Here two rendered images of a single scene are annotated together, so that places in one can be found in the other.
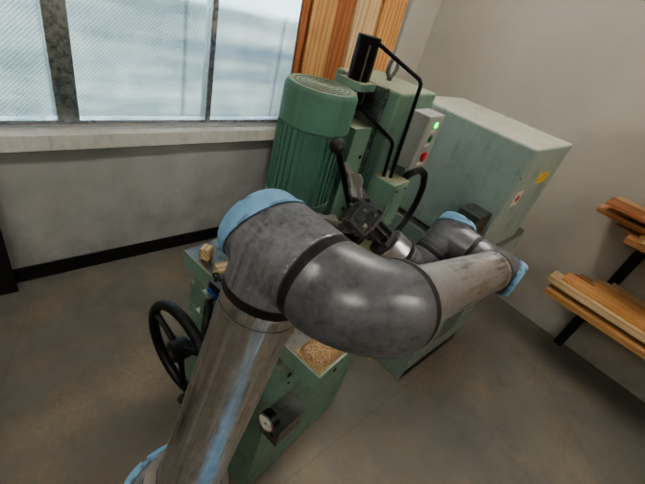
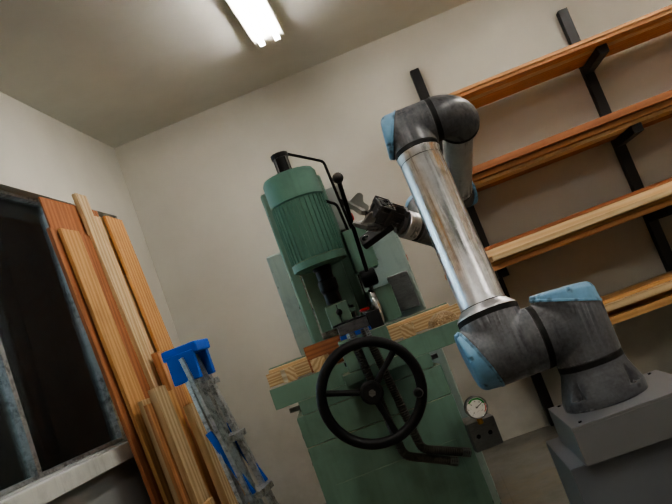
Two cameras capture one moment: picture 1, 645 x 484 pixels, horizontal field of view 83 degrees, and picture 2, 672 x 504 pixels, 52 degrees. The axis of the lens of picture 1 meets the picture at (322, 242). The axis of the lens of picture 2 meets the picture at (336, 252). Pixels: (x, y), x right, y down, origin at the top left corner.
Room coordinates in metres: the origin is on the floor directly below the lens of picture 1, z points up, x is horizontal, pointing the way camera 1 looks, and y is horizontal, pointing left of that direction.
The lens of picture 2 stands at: (-0.92, 1.27, 0.98)
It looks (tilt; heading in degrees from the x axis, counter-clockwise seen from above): 6 degrees up; 326
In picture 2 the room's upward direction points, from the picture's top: 21 degrees counter-clockwise
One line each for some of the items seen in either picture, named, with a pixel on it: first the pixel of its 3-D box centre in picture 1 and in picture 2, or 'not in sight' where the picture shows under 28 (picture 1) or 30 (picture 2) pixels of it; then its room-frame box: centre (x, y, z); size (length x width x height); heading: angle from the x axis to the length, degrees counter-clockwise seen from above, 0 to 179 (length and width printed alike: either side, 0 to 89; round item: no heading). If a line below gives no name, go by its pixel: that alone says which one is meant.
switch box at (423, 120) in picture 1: (418, 138); (339, 209); (1.10, -0.18, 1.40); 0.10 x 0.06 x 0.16; 149
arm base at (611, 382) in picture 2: not in sight; (597, 377); (0.16, -0.02, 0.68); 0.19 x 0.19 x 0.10
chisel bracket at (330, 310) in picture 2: not in sight; (340, 317); (0.91, 0.09, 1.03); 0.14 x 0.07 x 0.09; 149
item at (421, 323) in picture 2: not in sight; (369, 343); (0.87, 0.06, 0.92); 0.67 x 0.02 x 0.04; 59
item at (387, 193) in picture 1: (383, 200); (360, 249); (1.00, -0.14, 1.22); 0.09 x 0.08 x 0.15; 149
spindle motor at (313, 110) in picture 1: (308, 147); (304, 221); (0.90, 0.11, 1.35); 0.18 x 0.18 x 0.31
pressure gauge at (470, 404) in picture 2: (269, 421); (476, 410); (0.58, -0.01, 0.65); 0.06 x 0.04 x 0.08; 59
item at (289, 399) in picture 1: (282, 419); (481, 430); (0.64, -0.04, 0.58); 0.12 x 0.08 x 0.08; 149
